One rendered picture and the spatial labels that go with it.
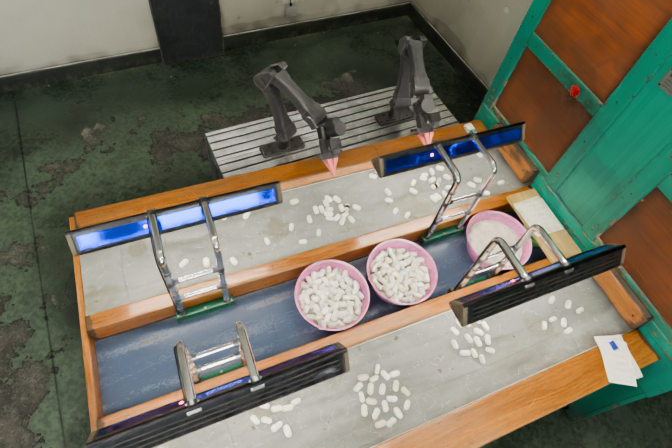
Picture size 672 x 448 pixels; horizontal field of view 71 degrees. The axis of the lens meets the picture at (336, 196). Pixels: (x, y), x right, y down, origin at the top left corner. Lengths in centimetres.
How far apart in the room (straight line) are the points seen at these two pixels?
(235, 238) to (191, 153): 132
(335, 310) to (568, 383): 81
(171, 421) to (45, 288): 164
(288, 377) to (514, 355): 88
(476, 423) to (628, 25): 135
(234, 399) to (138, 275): 72
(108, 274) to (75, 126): 169
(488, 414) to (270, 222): 100
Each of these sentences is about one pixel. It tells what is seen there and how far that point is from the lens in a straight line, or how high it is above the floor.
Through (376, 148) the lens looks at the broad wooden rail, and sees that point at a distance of 209.
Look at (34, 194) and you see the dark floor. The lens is 310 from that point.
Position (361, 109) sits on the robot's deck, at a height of 67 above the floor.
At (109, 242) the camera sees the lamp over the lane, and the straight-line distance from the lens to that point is 150.
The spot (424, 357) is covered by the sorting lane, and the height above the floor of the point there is 74.
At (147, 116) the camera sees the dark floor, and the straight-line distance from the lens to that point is 331.
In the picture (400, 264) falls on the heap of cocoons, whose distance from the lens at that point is 181.
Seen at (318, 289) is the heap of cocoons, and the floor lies 72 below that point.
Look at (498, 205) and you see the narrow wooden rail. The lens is 208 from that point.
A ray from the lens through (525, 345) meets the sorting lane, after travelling 186.
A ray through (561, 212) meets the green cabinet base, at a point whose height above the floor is 81.
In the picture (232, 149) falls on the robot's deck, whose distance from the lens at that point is 216.
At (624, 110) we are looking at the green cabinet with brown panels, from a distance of 186.
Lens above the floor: 230
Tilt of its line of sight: 54 degrees down
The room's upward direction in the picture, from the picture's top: 11 degrees clockwise
